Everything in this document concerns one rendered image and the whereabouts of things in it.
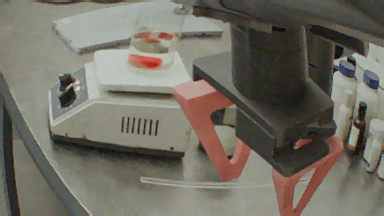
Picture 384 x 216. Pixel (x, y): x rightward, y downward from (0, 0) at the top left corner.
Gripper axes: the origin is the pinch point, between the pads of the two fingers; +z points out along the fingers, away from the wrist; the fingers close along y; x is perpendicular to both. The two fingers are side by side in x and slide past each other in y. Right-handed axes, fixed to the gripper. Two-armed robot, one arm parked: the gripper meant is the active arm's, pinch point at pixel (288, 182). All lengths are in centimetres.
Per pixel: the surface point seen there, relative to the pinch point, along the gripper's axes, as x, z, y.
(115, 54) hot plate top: 14.9, 1.4, 35.4
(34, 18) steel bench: 33, 11, 85
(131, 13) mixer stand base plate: 8, 9, 78
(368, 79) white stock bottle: -25.8, -2.6, 30.9
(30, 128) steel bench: 30.1, 10.3, 27.6
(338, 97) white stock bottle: -20.5, 4.1, 36.3
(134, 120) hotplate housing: 12.4, 5.4, 24.9
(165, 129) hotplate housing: 8.6, 6.2, 25.1
